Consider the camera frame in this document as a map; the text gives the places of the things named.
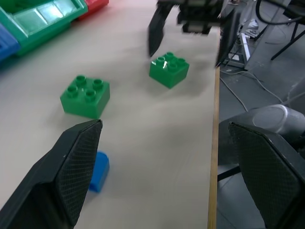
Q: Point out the white power strip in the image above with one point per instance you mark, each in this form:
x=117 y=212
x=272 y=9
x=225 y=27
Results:
x=245 y=47

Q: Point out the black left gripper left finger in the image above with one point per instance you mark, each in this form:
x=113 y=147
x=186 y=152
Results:
x=47 y=181

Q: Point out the red plastic bin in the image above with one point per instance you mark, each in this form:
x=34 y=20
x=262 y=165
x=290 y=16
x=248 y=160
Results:
x=95 y=8

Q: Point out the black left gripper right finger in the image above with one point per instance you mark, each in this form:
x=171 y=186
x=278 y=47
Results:
x=274 y=181

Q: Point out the silver robot body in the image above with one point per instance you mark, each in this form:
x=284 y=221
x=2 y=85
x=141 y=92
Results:
x=274 y=117

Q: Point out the blue plastic bin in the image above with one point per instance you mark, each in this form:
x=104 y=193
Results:
x=6 y=45

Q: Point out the green plastic bin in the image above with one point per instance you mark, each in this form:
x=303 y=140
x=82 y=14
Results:
x=47 y=21

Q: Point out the green four-stud building block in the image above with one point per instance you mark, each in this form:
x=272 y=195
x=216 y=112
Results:
x=166 y=74
x=83 y=102

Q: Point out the blue building block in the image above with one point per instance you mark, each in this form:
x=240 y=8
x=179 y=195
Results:
x=100 y=171

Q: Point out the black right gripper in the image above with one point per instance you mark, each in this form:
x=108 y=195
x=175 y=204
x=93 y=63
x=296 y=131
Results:
x=200 y=14

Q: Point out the black stand leg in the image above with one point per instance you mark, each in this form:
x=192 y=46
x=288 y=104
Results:
x=289 y=43

